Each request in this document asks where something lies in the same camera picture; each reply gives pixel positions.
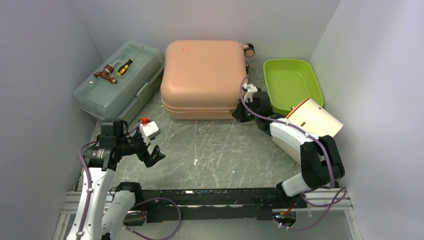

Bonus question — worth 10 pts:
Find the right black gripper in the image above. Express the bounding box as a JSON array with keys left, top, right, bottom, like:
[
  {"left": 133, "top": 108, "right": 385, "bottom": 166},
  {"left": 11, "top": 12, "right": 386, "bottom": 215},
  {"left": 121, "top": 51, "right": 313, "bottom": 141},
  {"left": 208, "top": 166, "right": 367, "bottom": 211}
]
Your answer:
[{"left": 232, "top": 97, "right": 261, "bottom": 123}]

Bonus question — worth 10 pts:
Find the pink hard-shell suitcase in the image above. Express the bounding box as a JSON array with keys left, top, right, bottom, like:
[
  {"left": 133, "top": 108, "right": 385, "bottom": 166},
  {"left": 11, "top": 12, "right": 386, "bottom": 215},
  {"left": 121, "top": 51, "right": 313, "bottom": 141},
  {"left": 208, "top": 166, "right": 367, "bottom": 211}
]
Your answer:
[{"left": 160, "top": 40, "right": 255, "bottom": 120}]

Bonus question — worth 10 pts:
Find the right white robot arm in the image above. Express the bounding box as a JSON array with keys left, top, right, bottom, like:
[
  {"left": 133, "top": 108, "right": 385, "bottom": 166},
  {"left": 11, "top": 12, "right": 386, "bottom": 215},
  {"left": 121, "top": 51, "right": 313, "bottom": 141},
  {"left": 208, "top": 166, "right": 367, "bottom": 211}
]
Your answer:
[{"left": 232, "top": 88, "right": 346, "bottom": 208}]

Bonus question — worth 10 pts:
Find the green plastic tray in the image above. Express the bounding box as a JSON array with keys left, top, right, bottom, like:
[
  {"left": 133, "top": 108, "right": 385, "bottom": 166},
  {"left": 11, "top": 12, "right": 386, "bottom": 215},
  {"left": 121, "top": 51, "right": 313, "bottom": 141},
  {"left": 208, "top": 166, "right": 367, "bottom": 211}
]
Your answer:
[{"left": 262, "top": 58, "right": 324, "bottom": 115}]

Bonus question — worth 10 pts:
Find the cream appliance with orange rim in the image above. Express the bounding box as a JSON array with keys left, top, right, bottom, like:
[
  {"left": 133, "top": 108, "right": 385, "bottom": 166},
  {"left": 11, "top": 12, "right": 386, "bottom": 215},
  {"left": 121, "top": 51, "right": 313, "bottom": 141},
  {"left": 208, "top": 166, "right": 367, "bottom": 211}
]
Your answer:
[{"left": 270, "top": 98, "right": 344, "bottom": 165}]

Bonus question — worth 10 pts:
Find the translucent plastic toolbox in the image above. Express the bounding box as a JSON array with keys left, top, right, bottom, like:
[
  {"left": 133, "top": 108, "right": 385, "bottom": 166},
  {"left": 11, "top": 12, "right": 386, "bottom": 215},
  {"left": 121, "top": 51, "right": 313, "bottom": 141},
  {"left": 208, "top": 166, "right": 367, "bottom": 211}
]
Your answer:
[{"left": 73, "top": 40, "right": 165, "bottom": 123}]

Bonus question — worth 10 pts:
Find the yellow black screwdriver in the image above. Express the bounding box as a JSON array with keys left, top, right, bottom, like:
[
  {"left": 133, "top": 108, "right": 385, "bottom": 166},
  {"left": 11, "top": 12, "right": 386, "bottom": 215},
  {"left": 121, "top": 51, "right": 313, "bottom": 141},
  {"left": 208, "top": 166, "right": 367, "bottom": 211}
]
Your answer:
[{"left": 116, "top": 46, "right": 144, "bottom": 76}]

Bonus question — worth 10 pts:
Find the brown brass faucet valve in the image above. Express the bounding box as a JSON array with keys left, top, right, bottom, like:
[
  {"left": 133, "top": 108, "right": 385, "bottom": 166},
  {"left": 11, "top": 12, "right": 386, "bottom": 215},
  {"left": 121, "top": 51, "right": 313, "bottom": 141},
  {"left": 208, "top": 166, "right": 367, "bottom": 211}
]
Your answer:
[{"left": 93, "top": 64, "right": 118, "bottom": 84}]

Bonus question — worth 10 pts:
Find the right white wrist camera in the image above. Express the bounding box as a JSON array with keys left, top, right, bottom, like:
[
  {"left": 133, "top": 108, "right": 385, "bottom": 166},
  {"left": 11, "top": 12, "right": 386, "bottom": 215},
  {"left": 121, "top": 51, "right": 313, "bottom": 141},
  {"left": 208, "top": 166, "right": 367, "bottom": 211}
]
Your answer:
[{"left": 242, "top": 83, "right": 260, "bottom": 103}]

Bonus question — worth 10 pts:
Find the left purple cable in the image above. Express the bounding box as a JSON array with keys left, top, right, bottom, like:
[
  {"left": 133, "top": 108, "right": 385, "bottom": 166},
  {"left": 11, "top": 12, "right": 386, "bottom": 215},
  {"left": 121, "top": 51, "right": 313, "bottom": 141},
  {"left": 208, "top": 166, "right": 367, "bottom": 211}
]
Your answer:
[{"left": 75, "top": 121, "right": 182, "bottom": 240}]

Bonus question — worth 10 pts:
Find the purple cable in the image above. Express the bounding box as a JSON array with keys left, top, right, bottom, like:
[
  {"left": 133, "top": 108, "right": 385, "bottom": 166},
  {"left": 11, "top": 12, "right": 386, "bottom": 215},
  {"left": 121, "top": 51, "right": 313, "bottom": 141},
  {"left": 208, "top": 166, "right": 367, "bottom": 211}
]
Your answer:
[
  {"left": 75, "top": 121, "right": 182, "bottom": 240},
  {"left": 239, "top": 75, "right": 349, "bottom": 232}
]

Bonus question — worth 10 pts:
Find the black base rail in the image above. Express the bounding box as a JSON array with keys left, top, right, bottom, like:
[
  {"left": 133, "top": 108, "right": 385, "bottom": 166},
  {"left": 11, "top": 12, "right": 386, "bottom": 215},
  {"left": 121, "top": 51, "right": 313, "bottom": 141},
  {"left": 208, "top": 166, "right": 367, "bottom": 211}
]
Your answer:
[{"left": 130, "top": 187, "right": 307, "bottom": 223}]

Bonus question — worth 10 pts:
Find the aluminium frame profile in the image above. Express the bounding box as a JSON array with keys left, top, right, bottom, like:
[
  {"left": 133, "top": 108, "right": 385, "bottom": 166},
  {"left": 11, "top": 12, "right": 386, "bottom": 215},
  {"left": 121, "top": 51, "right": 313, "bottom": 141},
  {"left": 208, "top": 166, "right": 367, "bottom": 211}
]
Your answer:
[{"left": 60, "top": 182, "right": 353, "bottom": 240}]

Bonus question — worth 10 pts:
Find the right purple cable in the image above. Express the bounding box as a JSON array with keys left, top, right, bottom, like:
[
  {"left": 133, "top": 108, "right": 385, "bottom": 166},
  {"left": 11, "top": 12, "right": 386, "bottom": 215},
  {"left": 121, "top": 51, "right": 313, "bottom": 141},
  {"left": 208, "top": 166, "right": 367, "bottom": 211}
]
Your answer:
[{"left": 239, "top": 75, "right": 349, "bottom": 232}]

